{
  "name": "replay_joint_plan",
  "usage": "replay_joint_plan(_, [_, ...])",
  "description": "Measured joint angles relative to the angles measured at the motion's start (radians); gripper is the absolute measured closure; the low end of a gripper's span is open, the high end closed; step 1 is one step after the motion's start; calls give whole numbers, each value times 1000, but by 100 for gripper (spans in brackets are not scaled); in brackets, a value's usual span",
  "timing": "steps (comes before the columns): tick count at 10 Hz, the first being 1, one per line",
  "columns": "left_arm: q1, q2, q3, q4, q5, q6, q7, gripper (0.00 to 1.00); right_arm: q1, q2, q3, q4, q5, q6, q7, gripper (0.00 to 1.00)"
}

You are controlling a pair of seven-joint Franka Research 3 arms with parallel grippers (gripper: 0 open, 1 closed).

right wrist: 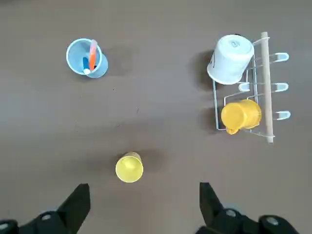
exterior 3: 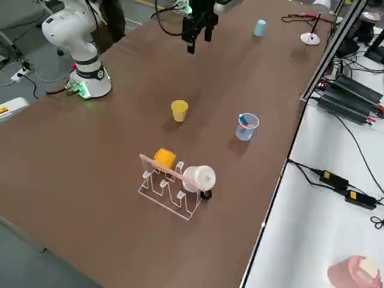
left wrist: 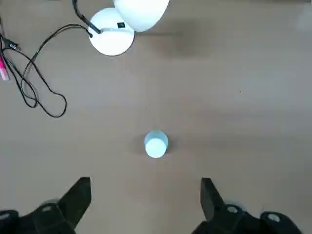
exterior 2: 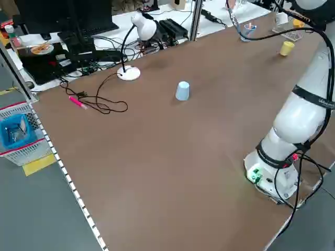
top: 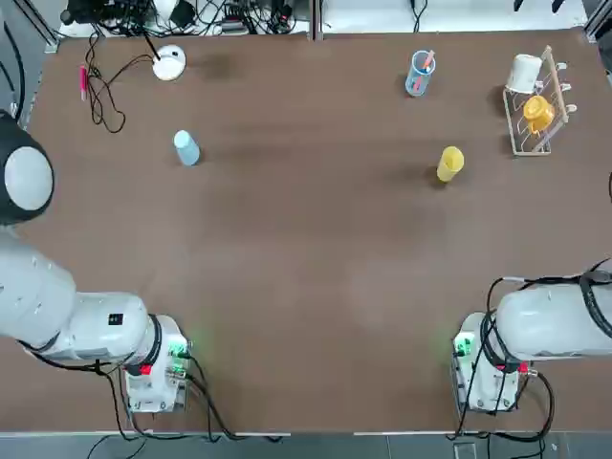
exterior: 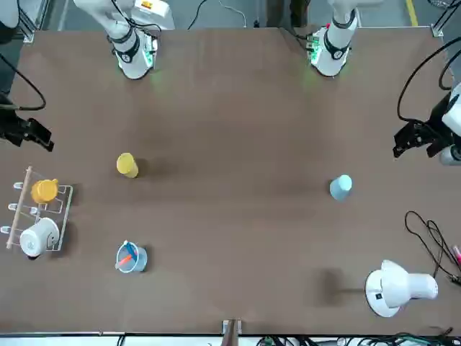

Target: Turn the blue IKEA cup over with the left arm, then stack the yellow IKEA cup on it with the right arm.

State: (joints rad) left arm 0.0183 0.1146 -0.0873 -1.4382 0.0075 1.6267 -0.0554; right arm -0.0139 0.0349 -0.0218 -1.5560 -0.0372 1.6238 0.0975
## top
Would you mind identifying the light blue plastic cup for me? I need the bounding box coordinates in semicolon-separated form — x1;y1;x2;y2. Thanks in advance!
172;129;202;167

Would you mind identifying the yellow plastic cup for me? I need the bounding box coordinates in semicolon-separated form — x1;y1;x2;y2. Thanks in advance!
435;145;466;184

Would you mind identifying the clear bluish pen cup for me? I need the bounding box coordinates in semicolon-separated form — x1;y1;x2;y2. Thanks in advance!
404;50;438;98

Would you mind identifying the orange marker pen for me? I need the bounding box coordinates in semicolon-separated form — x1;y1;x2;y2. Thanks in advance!
413;50;436;92

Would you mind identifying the white desk lamp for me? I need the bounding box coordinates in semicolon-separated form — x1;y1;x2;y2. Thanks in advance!
151;44;188;82

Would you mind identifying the orange plastic mug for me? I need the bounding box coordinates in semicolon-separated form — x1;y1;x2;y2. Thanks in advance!
522;95;557;132

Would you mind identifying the white ceramic mug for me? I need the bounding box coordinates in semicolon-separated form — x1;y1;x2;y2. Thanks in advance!
505;54;544;94

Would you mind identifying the black lamp cable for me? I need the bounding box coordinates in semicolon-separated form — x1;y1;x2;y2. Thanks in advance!
84;32;162;135

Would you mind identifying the black hanging cable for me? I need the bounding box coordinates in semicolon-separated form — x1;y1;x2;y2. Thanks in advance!
409;0;428;33

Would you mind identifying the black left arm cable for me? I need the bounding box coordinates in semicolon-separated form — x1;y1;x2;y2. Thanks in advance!
18;341;289;442

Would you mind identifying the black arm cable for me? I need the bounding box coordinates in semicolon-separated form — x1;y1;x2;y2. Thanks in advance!
18;341;289;442
439;267;612;442

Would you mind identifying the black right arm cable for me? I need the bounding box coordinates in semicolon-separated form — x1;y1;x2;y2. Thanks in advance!
439;267;612;442

